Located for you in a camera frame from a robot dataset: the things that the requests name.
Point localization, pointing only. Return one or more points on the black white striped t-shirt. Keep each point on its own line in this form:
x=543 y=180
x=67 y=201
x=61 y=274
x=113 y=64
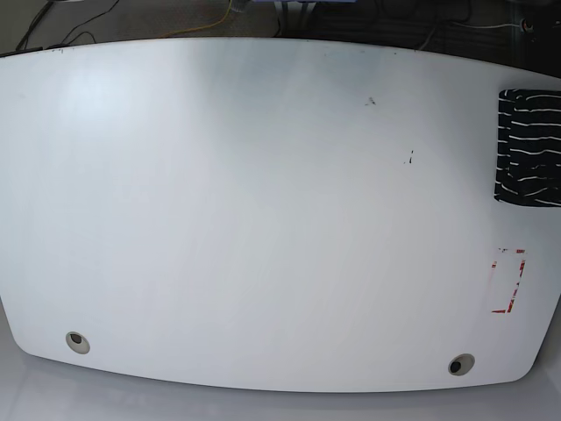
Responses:
x=528 y=148

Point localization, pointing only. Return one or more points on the red tape rectangle marking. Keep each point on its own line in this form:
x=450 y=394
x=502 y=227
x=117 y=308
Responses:
x=505 y=279

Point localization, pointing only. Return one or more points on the right table cable grommet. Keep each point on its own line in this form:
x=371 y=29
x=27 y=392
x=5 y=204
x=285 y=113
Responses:
x=461 y=364

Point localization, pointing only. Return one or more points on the table cable grommet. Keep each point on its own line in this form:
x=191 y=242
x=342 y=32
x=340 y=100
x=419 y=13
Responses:
x=77 y=343
x=461 y=364

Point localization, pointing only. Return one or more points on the left table cable grommet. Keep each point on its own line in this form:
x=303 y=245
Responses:
x=77 y=343

